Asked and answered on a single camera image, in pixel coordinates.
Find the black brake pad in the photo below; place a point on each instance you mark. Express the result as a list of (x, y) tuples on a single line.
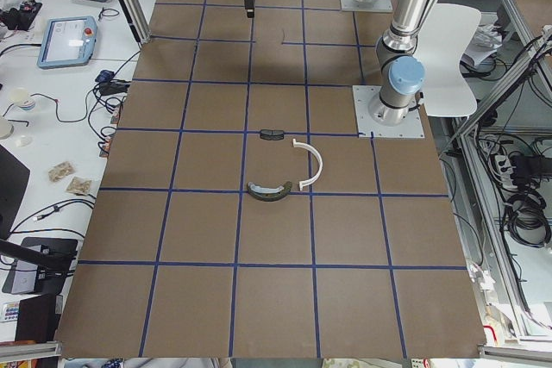
[(272, 134)]

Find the white chair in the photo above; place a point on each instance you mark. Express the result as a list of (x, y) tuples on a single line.
[(441, 42)]

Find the white curved plastic bracket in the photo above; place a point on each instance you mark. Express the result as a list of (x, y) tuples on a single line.
[(316, 164)]

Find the white paper cup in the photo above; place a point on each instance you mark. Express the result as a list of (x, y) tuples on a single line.
[(22, 99)]

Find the blue teach pendant near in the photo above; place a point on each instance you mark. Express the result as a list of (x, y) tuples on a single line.
[(68, 42)]

